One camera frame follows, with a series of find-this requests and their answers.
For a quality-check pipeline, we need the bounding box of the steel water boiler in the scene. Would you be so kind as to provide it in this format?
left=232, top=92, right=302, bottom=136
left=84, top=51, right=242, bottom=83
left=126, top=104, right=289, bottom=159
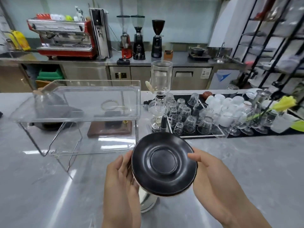
left=89, top=8, right=112, bottom=60

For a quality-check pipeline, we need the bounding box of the cluster of clear stemmed glasses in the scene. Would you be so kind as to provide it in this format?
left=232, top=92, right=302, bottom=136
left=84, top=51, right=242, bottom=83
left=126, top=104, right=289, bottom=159
left=228, top=109, right=278, bottom=137

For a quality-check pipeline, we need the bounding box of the steel gooseneck kettle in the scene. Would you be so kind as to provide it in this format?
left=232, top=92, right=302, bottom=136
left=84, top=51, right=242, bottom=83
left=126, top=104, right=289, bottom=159
left=32, top=82, right=72, bottom=121

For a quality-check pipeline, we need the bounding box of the black grinder clear hopper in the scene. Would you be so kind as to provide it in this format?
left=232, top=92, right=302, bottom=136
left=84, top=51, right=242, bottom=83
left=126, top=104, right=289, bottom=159
left=131, top=15, right=146, bottom=61

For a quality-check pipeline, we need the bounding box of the person's left forearm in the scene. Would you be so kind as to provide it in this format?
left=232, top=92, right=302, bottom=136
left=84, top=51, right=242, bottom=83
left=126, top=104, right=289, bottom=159
left=102, top=211, right=142, bottom=228

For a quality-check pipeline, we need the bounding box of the clear acrylic two-tier shelf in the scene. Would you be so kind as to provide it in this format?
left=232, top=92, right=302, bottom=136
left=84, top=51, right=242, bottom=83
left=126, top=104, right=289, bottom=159
left=8, top=79, right=142, bottom=180

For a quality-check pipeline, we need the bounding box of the white ceramic vase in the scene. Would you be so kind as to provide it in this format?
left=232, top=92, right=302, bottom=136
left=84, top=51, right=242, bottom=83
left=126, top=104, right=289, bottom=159
left=270, top=112, right=301, bottom=134

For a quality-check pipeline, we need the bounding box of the white coffee cup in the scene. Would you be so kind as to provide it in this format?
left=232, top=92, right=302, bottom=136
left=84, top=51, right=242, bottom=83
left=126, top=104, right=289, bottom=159
left=139, top=187, right=159, bottom=213

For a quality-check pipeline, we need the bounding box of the wooden crate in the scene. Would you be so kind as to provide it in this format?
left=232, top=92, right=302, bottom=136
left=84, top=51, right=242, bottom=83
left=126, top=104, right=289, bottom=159
left=35, top=79, right=52, bottom=89

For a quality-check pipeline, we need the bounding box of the white-bordered black bar mat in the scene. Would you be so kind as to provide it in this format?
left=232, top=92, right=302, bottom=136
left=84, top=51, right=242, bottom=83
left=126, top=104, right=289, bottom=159
left=166, top=93, right=226, bottom=138

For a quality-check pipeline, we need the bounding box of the steel sink faucet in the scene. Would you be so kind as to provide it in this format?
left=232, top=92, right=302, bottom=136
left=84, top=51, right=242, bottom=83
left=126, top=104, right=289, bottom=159
left=215, top=42, right=226, bottom=64

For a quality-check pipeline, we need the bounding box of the yellow flower green stem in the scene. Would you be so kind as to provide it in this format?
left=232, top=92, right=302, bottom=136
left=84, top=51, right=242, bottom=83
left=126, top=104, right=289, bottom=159
left=247, top=95, right=297, bottom=121

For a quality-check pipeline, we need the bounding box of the red coffee grinder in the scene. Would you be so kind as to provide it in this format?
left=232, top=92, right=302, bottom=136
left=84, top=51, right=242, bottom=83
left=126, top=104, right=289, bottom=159
left=116, top=15, right=133, bottom=60

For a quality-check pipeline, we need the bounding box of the glass siphon coffee maker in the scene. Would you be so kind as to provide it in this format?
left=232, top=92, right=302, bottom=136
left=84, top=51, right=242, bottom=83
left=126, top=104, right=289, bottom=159
left=145, top=60, right=174, bottom=133

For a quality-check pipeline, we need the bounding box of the wooden brass pour-over stand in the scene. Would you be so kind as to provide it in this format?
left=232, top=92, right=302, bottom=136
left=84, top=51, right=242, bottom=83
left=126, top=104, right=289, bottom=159
left=86, top=73, right=133, bottom=138

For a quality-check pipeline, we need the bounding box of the person's right hand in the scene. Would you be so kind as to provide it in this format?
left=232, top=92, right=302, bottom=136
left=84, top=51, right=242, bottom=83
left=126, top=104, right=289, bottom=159
left=187, top=148, right=249, bottom=220

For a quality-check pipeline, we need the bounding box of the cluster of clear glass tumblers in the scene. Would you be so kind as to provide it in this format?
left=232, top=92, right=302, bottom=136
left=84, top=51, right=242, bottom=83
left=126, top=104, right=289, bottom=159
left=166, top=92, right=214, bottom=137

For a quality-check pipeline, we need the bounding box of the white appliance blue logo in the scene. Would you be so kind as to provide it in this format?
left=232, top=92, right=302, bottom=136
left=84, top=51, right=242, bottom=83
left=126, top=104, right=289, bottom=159
left=208, top=69, right=240, bottom=90

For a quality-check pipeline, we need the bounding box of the red canister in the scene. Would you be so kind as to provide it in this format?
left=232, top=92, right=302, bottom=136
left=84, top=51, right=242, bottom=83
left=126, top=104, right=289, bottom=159
left=256, top=0, right=277, bottom=21

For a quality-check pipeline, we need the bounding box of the black grinder dark hopper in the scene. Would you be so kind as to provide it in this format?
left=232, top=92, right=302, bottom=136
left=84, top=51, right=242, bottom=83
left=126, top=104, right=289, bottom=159
left=151, top=19, right=166, bottom=59

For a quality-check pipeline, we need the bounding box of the stainless steel cabinet unit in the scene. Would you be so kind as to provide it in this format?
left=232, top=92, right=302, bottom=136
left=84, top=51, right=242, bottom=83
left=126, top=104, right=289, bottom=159
left=0, top=51, right=247, bottom=93

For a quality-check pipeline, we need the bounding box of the black cooking pot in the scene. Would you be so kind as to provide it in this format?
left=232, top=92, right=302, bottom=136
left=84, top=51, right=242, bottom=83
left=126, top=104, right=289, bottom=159
left=189, top=45, right=206, bottom=56

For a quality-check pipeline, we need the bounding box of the long black bar mat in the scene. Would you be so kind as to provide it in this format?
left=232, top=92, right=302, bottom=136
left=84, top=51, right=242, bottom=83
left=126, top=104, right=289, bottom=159
left=198, top=92, right=304, bottom=138

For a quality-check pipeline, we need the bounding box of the yellow plastic bottle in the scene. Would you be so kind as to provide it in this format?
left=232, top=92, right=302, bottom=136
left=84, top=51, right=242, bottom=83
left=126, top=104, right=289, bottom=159
left=10, top=30, right=31, bottom=51

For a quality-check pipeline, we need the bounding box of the red espresso machine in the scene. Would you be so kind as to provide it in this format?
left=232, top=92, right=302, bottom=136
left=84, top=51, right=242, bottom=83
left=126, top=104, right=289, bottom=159
left=26, top=17, right=98, bottom=60

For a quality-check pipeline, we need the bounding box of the black induction cooker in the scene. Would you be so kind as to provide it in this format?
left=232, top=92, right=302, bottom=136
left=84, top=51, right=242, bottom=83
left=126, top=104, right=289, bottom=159
left=188, top=52, right=212, bottom=61

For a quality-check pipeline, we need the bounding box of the cluster of white ceramic cups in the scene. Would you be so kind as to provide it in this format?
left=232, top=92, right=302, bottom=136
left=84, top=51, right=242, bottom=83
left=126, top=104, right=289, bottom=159
left=205, top=93, right=253, bottom=127

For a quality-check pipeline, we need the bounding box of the black saucer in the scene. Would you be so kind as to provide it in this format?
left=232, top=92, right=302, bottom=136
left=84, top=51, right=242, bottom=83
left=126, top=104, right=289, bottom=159
left=131, top=132, right=198, bottom=197

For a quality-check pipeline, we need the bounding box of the person's left hand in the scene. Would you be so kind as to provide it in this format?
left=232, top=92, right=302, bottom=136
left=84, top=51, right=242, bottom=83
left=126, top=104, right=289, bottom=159
left=102, top=149, right=143, bottom=213

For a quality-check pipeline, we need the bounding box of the large clear glass pitcher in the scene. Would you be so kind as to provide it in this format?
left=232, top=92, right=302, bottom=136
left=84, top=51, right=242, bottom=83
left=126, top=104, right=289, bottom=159
left=211, top=109, right=243, bottom=138

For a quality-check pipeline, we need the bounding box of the small clear glass pitcher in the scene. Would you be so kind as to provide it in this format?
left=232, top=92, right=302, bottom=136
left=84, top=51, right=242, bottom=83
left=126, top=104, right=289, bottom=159
left=192, top=103, right=209, bottom=121

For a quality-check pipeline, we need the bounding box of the glass pot steel lid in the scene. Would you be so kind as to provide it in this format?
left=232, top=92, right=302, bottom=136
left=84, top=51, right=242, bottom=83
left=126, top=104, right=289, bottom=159
left=253, top=89, right=272, bottom=110

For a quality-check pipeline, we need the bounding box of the black metal storage rack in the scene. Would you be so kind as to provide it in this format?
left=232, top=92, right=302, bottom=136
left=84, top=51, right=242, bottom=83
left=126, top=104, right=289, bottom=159
left=231, top=0, right=304, bottom=93

